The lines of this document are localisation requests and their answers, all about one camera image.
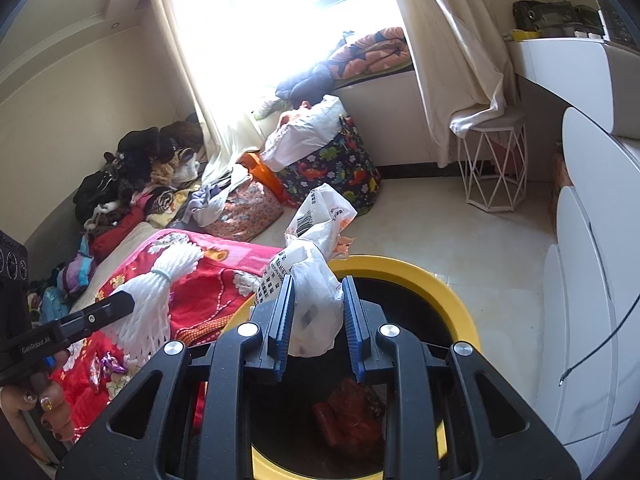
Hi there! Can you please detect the white dressing table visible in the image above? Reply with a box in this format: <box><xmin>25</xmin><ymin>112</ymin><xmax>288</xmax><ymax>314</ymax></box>
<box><xmin>507</xmin><ymin>39</ymin><xmax>640</xmax><ymax>126</ymax></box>

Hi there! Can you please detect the person's left hand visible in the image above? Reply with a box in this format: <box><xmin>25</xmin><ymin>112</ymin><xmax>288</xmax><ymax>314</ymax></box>
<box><xmin>0</xmin><ymin>350</ymin><xmax>77</xmax><ymax>445</ymax></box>

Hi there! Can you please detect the red floral blanket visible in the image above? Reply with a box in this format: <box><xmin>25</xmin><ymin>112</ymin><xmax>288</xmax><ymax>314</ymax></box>
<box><xmin>50</xmin><ymin>228</ymin><xmax>281</xmax><ymax>441</ymax></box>

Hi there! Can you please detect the cream curtain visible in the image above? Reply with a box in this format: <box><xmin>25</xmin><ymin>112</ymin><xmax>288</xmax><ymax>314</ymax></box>
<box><xmin>150</xmin><ymin>0</ymin><xmax>281</xmax><ymax>186</ymax></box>
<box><xmin>380</xmin><ymin>0</ymin><xmax>521</xmax><ymax>168</ymax></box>

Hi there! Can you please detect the white wire stool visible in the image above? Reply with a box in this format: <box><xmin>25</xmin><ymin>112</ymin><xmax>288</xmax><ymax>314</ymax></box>
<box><xmin>457</xmin><ymin>112</ymin><xmax>528</xmax><ymax>211</ymax></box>

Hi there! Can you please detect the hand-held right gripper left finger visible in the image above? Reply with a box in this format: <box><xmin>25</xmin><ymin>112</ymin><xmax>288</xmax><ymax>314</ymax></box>
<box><xmin>55</xmin><ymin>274</ymin><xmax>296</xmax><ymax>480</ymax></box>

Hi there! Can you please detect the orange star print quilt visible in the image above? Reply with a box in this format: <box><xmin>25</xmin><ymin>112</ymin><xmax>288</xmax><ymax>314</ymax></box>
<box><xmin>327</xmin><ymin>26</ymin><xmax>413</xmax><ymax>81</ymax></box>

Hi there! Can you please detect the dark red folded garment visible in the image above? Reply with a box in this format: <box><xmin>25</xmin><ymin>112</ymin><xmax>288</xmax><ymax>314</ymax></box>
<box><xmin>87</xmin><ymin>205</ymin><xmax>146</xmax><ymax>261</ymax></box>

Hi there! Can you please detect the pink floral fabric bag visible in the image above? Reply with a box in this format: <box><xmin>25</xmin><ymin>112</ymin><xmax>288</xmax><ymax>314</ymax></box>
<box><xmin>202</xmin><ymin>182</ymin><xmax>286</xmax><ymax>243</ymax></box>

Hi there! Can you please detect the thin black cable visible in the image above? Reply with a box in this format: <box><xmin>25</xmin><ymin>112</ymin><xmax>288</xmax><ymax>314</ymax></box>
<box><xmin>559</xmin><ymin>220</ymin><xmax>640</xmax><ymax>387</ymax></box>

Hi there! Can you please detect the bright orange bag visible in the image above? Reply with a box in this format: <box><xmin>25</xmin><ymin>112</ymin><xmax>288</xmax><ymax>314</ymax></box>
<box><xmin>237</xmin><ymin>152</ymin><xmax>296</xmax><ymax>206</ymax></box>

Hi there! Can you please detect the yellow rimmed black bin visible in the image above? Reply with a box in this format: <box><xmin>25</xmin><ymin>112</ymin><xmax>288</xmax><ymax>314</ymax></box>
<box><xmin>220</xmin><ymin>255</ymin><xmax>482</xmax><ymax>480</ymax></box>

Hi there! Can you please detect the purple striped garment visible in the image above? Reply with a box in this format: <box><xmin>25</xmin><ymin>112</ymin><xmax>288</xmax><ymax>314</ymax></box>
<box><xmin>60</xmin><ymin>247</ymin><xmax>98</xmax><ymax>291</ymax></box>

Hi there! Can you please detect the pile of dark clothes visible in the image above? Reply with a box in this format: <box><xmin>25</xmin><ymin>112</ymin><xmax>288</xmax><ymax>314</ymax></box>
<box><xmin>72</xmin><ymin>120</ymin><xmax>206</xmax><ymax>221</ymax></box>

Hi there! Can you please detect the white plastic liner bag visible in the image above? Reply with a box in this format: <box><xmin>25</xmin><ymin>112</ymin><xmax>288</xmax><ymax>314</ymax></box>
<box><xmin>260</xmin><ymin>94</ymin><xmax>348</xmax><ymax>173</ymax></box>

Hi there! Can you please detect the dark camouflage bag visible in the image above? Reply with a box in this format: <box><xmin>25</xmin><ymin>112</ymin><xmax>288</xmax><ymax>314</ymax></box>
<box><xmin>512</xmin><ymin>0</ymin><xmax>603</xmax><ymax>38</ymax></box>

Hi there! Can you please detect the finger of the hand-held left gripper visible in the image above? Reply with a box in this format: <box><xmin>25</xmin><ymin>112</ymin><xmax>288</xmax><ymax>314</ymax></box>
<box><xmin>57</xmin><ymin>291</ymin><xmax>137</xmax><ymax>350</ymax></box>

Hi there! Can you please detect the dark puffer jacket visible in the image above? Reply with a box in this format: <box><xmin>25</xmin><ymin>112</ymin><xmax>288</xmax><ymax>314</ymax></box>
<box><xmin>275</xmin><ymin>62</ymin><xmax>336</xmax><ymax>103</ymax></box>

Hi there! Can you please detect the red plastic wrapper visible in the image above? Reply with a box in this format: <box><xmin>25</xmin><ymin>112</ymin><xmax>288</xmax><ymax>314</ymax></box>
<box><xmin>312</xmin><ymin>377</ymin><xmax>387</xmax><ymax>453</ymax></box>

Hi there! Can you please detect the dinosaur print fabric basket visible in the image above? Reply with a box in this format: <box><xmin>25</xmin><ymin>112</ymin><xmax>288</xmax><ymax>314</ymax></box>
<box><xmin>272</xmin><ymin>117</ymin><xmax>383</xmax><ymax>213</ymax></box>

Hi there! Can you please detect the white foam fruit net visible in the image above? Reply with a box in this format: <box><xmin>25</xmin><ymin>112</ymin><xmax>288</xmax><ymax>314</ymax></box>
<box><xmin>109</xmin><ymin>246</ymin><xmax>206</xmax><ymax>361</ymax></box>

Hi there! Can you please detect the pale lavender shirt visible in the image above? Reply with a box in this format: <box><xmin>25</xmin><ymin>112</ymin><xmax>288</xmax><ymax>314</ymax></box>
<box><xmin>180</xmin><ymin>182</ymin><xmax>236</xmax><ymax>226</ymax></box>

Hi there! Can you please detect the pale crumpled cloth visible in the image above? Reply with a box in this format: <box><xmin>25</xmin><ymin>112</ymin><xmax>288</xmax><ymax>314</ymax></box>
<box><xmin>252</xmin><ymin>97</ymin><xmax>286</xmax><ymax>121</ymax></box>

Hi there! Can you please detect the white printed plastic bag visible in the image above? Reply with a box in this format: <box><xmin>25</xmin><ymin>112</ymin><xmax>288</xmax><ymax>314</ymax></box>
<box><xmin>255</xmin><ymin>183</ymin><xmax>358</xmax><ymax>358</ymax></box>

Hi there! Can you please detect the grey bed headboard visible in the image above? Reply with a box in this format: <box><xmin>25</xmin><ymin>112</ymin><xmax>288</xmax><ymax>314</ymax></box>
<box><xmin>25</xmin><ymin>180</ymin><xmax>116</xmax><ymax>261</ymax></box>

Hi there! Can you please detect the white drawer cabinet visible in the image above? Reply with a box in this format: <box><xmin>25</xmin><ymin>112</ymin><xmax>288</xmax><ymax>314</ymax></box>
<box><xmin>532</xmin><ymin>105</ymin><xmax>640</xmax><ymax>466</ymax></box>

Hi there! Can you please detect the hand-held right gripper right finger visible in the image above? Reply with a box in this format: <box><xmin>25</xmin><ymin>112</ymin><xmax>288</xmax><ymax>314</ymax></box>
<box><xmin>341</xmin><ymin>275</ymin><xmax>582</xmax><ymax>480</ymax></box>

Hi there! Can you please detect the light blue garment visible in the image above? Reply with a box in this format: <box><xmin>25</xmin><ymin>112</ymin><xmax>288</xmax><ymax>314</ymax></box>
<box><xmin>37</xmin><ymin>285</ymin><xmax>71</xmax><ymax>323</ymax></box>

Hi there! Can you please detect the beige bed sheet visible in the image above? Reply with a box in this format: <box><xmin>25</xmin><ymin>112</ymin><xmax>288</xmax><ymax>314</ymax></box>
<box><xmin>70</xmin><ymin>222</ymin><xmax>166</xmax><ymax>311</ymax></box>

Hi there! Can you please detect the pale orange plastic bag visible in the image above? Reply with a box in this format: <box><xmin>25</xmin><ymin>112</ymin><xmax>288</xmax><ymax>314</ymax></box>
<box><xmin>277</xmin><ymin>101</ymin><xmax>313</xmax><ymax>128</ymax></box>

